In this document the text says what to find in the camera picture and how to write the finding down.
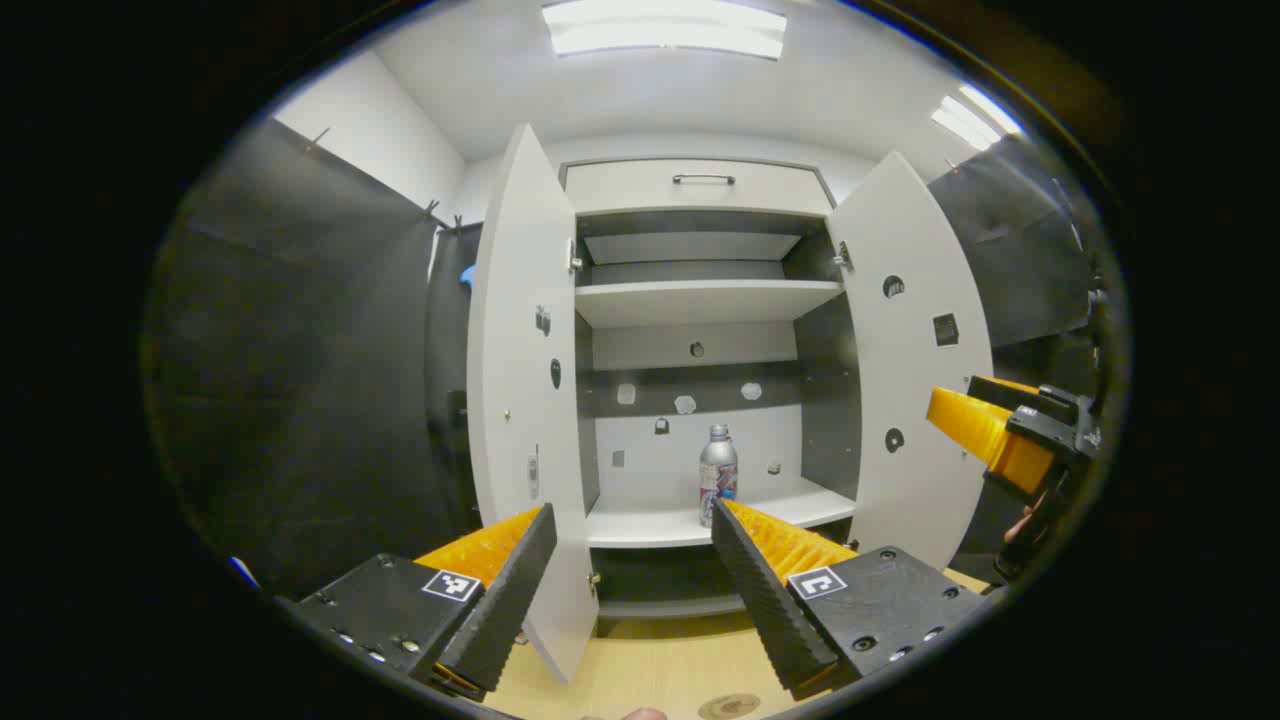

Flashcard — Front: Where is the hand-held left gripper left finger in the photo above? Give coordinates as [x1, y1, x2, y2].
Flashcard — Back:
[290, 503, 559, 703]

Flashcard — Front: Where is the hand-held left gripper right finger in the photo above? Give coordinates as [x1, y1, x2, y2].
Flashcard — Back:
[711, 498, 991, 701]

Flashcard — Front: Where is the white cabinet door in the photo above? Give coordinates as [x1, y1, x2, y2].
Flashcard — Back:
[826, 150, 995, 571]
[466, 123, 601, 686]

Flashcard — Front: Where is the silver bottle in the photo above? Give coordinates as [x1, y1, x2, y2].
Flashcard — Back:
[699, 424, 739, 528]

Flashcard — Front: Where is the white cabinet shelf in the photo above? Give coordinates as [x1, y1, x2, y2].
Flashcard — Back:
[575, 279, 846, 329]
[585, 478, 859, 549]

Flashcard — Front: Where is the white and grey cabinet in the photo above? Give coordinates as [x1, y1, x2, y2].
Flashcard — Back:
[560, 155, 866, 621]

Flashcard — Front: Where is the white cabinet drawer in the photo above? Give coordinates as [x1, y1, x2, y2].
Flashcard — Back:
[563, 158, 836, 216]

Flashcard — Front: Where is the black backdrop cloth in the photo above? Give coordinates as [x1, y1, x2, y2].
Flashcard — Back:
[150, 118, 481, 601]
[925, 135, 1101, 586]

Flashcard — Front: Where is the small ceiling light panel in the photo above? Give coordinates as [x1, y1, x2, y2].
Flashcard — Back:
[930, 84, 1023, 153]

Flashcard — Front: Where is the large ceiling light panel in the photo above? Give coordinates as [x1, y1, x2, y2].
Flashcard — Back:
[540, 0, 789, 61]

